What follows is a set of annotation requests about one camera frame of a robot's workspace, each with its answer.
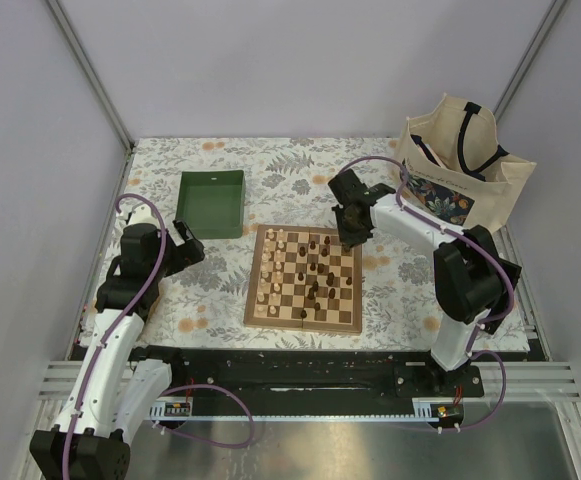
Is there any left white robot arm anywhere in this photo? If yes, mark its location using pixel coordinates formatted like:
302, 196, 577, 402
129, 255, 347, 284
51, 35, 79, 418
29, 203, 204, 479

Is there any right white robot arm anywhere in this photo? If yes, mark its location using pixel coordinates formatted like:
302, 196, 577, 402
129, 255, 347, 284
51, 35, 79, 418
328, 169, 517, 396

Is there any wooden chess board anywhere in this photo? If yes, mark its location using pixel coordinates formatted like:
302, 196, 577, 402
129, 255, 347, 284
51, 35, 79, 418
244, 225, 362, 335

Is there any green rectangular tray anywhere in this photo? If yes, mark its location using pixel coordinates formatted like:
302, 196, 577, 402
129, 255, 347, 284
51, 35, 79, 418
173, 170, 245, 240

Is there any beige floral tote bag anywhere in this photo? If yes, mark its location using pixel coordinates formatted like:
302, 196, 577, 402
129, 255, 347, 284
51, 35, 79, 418
394, 94, 536, 233

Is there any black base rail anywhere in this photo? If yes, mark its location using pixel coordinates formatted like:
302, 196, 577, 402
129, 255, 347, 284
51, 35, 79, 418
129, 346, 484, 417

